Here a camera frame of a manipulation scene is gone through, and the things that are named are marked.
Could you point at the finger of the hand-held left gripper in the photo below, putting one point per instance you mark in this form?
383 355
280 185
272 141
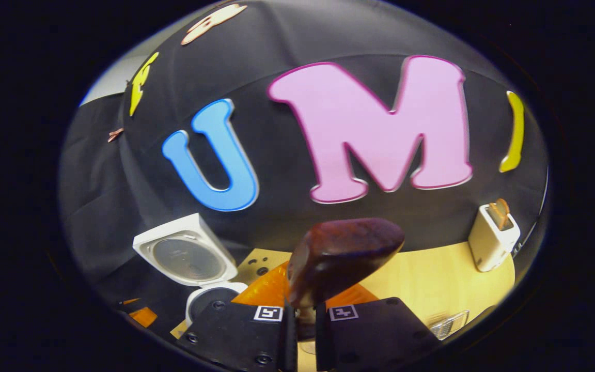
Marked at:
142 316

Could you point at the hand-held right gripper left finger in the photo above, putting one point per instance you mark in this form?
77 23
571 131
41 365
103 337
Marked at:
235 336

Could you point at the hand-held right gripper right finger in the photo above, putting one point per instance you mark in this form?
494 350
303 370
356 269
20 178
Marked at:
370 336

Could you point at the white rice cooker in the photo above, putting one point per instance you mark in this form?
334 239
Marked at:
189 258

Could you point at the brown wooden spoon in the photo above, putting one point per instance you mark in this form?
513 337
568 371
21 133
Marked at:
344 253

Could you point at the black backdrop cloth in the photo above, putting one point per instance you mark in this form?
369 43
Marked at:
287 217

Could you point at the white toaster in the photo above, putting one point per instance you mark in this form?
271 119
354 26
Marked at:
491 248

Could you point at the brown toast slice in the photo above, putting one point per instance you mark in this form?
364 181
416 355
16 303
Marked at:
504 209
495 214

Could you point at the pink clip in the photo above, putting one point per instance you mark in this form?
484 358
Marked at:
115 135

